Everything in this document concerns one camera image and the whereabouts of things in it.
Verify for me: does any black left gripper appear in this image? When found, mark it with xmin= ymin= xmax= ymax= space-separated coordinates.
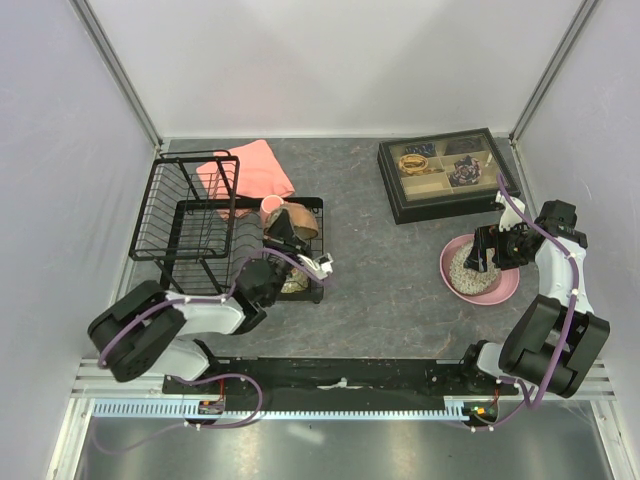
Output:
xmin=263 ymin=207 xmax=313 ymax=305

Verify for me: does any black wire dish rack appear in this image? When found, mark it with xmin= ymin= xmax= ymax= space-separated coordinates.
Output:
xmin=128 ymin=149 xmax=324 ymax=306

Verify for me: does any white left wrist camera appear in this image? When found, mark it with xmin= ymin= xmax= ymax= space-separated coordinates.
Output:
xmin=298 ymin=253 xmax=333 ymax=281

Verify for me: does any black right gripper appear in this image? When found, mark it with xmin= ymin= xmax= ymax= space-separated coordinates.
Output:
xmin=463 ymin=221 xmax=536 ymax=272

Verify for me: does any small white patterned bowl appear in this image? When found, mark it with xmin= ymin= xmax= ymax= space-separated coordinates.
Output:
xmin=281 ymin=268 xmax=309 ymax=294

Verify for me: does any pink plate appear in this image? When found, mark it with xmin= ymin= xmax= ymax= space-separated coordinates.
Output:
xmin=439 ymin=234 xmax=520 ymax=307

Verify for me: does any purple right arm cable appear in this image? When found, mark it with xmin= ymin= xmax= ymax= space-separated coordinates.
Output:
xmin=449 ymin=172 xmax=581 ymax=433

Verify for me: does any black compartment display box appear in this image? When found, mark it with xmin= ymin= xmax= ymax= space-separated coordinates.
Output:
xmin=377 ymin=128 xmax=521 ymax=225

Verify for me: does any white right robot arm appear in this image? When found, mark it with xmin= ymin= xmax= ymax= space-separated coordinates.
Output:
xmin=457 ymin=200 xmax=610 ymax=398

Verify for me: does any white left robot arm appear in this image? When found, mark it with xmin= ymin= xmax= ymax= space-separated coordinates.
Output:
xmin=87 ymin=202 xmax=319 ymax=393

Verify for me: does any blue patterned fabric roll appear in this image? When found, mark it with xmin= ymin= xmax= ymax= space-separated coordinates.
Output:
xmin=405 ymin=142 xmax=437 ymax=158

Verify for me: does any gold bracelet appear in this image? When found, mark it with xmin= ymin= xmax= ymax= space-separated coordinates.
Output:
xmin=398 ymin=152 xmax=432 ymax=176

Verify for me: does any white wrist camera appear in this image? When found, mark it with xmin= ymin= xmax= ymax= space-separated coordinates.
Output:
xmin=298 ymin=253 xmax=333 ymax=281
xmin=495 ymin=192 xmax=526 ymax=232

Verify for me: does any speckled ceramic plate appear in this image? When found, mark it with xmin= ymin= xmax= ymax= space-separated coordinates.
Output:
xmin=449 ymin=241 xmax=501 ymax=296

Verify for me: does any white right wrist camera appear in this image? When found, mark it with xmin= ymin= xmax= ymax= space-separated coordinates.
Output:
xmin=495 ymin=192 xmax=526 ymax=232

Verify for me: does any pink folded cloth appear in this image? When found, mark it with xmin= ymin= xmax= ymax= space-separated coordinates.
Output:
xmin=196 ymin=139 xmax=295 ymax=200

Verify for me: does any dark floral fabric rosette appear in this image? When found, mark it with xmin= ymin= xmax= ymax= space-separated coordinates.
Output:
xmin=449 ymin=155 xmax=482 ymax=187

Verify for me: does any pink ceramic mug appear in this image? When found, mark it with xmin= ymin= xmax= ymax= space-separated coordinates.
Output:
xmin=259 ymin=195 xmax=284 ymax=224

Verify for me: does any brown floral bowl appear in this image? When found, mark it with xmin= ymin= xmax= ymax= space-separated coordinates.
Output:
xmin=263 ymin=202 xmax=319 ymax=241

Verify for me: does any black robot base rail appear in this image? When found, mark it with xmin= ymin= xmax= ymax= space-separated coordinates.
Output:
xmin=164 ymin=355 xmax=501 ymax=414

